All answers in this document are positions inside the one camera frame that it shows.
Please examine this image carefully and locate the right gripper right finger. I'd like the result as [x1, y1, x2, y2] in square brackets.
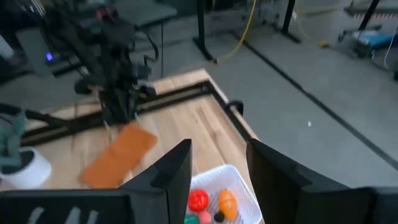
[247, 138, 351, 224]

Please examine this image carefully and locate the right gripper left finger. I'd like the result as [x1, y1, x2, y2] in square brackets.
[119, 139, 193, 224]

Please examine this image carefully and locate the red toy tomato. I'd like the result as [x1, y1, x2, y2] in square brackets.
[187, 189, 210, 213]

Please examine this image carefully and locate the green toy vegetable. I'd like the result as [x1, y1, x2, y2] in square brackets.
[183, 213, 200, 224]

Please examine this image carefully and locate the pink toy peach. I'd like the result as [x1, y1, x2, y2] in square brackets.
[197, 210, 212, 224]

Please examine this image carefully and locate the orange toy fruit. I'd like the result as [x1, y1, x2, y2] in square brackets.
[218, 189, 239, 222]

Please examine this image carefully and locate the white perforated plastic basket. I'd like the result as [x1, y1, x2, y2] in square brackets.
[186, 164, 264, 224]

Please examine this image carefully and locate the orange folded cloth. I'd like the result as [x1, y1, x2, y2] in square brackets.
[79, 123, 159, 190]

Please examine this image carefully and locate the green plant in white pot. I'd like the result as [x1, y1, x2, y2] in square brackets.
[0, 110, 53, 190]

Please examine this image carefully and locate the blue cart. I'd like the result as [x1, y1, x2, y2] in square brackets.
[338, 27, 398, 58]

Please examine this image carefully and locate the grey table top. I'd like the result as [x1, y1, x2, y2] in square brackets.
[113, 0, 178, 28]

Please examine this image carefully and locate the grey side desk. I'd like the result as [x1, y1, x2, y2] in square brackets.
[15, 26, 63, 77]

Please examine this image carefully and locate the black aluminium extrusion frame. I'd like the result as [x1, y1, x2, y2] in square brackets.
[0, 79, 259, 147]

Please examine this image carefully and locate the black frame clamp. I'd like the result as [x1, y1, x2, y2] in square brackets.
[224, 99, 245, 116]

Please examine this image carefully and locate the yellow cable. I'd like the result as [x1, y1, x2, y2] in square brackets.
[213, 0, 257, 65]

